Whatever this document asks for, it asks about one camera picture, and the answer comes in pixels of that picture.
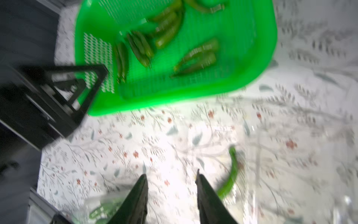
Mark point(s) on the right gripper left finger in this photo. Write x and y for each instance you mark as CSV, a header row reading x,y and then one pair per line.
x,y
134,208

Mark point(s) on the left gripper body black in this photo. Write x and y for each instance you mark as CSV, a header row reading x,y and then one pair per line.
x,y
30,116

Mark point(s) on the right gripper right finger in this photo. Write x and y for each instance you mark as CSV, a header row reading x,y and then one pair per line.
x,y
211,209

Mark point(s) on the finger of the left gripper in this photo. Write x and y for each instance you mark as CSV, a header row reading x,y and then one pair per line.
x,y
63,103

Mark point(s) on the clear pepper container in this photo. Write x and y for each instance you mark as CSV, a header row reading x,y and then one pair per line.
x,y
289,173
96,210

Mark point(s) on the green plastic basket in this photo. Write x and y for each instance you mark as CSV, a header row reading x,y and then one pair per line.
x,y
246,32

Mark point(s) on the green pepper long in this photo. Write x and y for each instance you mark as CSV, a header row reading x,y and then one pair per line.
x,y
209,46

